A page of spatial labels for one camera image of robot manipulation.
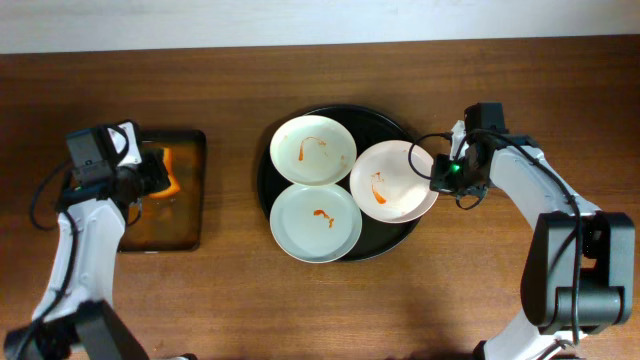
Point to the green orange sponge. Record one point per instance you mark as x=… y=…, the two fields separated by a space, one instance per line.
x=170 y=185

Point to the cream plate with sauce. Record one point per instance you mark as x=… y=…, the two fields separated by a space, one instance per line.
x=313 y=150

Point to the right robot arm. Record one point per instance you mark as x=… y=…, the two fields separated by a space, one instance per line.
x=579 y=272

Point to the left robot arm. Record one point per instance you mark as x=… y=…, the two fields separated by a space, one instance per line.
x=76 y=310

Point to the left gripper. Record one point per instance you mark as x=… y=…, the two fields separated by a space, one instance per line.
x=151 y=174

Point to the grey plate with sauce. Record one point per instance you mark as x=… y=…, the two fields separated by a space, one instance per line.
x=315 y=224

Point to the rectangular black tray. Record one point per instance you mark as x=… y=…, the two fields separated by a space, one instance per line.
x=171 y=221

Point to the pink plate with sauce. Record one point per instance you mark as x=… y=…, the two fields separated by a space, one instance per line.
x=385 y=186

